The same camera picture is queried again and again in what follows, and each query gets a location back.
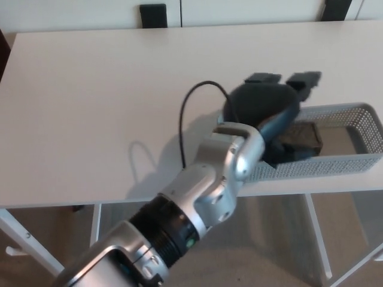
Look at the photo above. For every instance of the white metal desk leg frame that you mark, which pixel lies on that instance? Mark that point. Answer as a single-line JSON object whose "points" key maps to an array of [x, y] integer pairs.
{"points": [[318, 236], [18, 230]]}

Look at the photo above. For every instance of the white cabinet front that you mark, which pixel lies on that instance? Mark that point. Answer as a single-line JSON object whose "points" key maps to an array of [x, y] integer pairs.
{"points": [[89, 15]]}

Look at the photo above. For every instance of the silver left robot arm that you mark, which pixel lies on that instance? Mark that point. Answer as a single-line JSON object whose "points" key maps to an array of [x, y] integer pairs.
{"points": [[209, 179]]}

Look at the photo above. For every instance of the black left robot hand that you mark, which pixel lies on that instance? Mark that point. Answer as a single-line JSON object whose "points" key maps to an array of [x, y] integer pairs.
{"points": [[257, 104]]}

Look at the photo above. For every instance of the dark grey board eraser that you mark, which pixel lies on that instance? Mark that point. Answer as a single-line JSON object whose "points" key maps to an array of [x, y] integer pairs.
{"points": [[308, 137]]}

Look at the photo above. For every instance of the dark brown wooden furniture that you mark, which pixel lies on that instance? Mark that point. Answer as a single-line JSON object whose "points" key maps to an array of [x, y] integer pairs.
{"points": [[3, 53]]}

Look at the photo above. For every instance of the grey perforated plastic basket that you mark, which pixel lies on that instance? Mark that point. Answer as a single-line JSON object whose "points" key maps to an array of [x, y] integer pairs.
{"points": [[329, 166]]}

